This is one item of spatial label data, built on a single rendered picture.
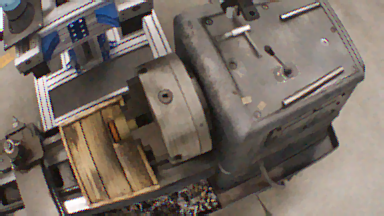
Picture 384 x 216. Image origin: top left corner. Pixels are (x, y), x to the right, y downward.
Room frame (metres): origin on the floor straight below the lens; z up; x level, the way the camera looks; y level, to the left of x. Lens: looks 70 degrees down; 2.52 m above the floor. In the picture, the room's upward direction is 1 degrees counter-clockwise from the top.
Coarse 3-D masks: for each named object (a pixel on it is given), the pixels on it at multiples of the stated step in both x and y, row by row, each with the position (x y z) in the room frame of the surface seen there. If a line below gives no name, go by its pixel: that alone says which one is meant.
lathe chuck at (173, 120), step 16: (144, 64) 0.64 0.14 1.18; (160, 64) 0.62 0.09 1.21; (144, 80) 0.56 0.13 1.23; (160, 80) 0.56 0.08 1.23; (176, 80) 0.56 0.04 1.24; (176, 96) 0.51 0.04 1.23; (160, 112) 0.47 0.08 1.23; (176, 112) 0.47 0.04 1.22; (160, 128) 0.43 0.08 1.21; (176, 128) 0.43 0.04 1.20; (192, 128) 0.44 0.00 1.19; (176, 144) 0.40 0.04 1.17; (192, 144) 0.40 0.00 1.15; (176, 160) 0.38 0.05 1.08
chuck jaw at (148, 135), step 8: (144, 128) 0.47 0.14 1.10; (152, 128) 0.46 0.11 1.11; (136, 136) 0.44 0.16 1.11; (144, 136) 0.44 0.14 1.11; (152, 136) 0.44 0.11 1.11; (160, 136) 0.44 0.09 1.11; (136, 144) 0.42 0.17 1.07; (144, 144) 0.41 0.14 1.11; (152, 144) 0.41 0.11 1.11; (160, 144) 0.41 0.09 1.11; (160, 152) 0.39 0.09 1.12; (160, 160) 0.37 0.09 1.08
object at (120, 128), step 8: (112, 120) 0.49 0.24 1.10; (120, 120) 0.48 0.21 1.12; (128, 120) 0.49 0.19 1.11; (112, 128) 0.46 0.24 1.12; (120, 128) 0.46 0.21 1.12; (128, 128) 0.46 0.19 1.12; (136, 128) 0.47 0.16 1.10; (112, 136) 0.44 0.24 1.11; (120, 136) 0.44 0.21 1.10; (128, 136) 0.44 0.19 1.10
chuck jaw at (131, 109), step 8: (144, 72) 0.60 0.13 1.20; (128, 80) 0.59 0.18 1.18; (136, 80) 0.58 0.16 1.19; (136, 88) 0.56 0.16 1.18; (128, 96) 0.55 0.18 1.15; (136, 96) 0.54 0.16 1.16; (144, 96) 0.54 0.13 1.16; (128, 104) 0.52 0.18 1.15; (136, 104) 0.52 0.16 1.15; (144, 104) 0.53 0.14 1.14; (128, 112) 0.50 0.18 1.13; (136, 112) 0.51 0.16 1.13; (144, 112) 0.51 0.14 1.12
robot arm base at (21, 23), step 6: (30, 6) 0.95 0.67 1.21; (24, 12) 0.90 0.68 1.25; (30, 12) 0.92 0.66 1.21; (18, 18) 0.87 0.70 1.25; (24, 18) 0.88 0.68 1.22; (30, 18) 0.90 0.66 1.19; (12, 24) 0.86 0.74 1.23; (18, 24) 0.86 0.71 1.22; (24, 24) 0.87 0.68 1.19; (12, 30) 0.86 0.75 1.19; (18, 30) 0.85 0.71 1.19
